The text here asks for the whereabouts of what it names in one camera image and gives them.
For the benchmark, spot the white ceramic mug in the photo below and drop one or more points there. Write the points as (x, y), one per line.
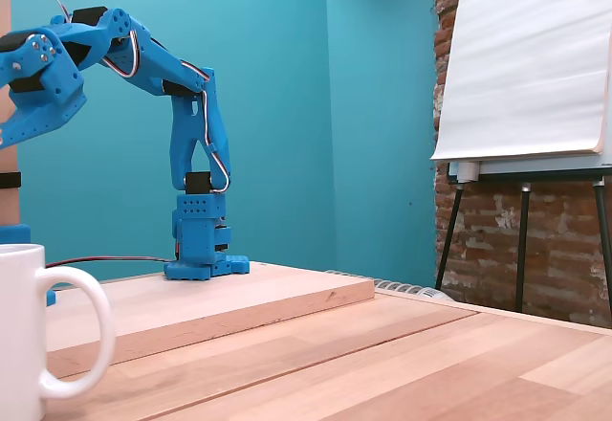
(19, 320)

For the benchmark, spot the light wooden board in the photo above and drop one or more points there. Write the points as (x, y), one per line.
(287, 287)

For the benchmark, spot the white radiator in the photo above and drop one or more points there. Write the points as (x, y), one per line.
(430, 293)

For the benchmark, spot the white flipchart paper pad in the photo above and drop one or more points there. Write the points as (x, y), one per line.
(526, 57)

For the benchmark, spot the flipchart easel stand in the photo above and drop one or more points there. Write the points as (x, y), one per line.
(535, 170)

